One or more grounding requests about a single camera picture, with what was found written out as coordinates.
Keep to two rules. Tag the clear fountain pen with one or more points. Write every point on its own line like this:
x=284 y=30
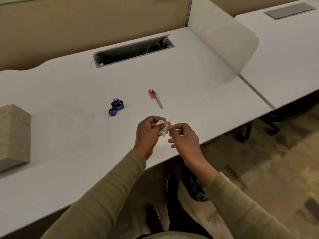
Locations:
x=157 y=99

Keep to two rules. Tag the person's right middle finger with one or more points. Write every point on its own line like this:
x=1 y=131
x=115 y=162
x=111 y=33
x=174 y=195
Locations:
x=172 y=140

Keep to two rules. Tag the person's right hand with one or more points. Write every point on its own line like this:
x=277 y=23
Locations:
x=190 y=144

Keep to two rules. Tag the person's right thumb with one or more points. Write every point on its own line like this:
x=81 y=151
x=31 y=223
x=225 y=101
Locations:
x=177 y=125

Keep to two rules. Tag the white desk divider panel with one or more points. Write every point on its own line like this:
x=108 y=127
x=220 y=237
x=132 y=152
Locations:
x=224 y=34

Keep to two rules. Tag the person's black shoe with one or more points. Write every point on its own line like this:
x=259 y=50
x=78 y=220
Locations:
x=152 y=220
x=172 y=194

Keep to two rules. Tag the blue glass ink bottle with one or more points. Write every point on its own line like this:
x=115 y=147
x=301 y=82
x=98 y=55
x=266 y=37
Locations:
x=117 y=104

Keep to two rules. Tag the white tissue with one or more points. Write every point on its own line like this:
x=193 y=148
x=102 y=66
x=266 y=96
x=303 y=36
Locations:
x=162 y=126

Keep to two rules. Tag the person's left forearm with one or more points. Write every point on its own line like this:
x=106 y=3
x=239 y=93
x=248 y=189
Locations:
x=104 y=201

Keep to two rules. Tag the person's right forearm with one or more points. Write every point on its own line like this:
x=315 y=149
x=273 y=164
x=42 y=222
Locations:
x=239 y=211

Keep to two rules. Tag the black office chair base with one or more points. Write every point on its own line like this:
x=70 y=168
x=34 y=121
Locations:
x=264 y=124

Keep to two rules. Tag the beige partition panel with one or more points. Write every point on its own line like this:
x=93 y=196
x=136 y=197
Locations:
x=87 y=24

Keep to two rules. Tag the blue ink bottle cap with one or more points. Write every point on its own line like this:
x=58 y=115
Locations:
x=112 y=112

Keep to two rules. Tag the red pen cap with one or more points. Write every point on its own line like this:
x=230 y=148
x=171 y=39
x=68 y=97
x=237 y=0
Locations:
x=150 y=94

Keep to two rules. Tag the person's left thumb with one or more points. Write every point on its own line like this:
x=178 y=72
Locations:
x=157 y=118

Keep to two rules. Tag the person's left hand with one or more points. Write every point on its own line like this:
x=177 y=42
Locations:
x=145 y=136

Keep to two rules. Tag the light wooden box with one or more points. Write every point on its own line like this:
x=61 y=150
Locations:
x=13 y=136

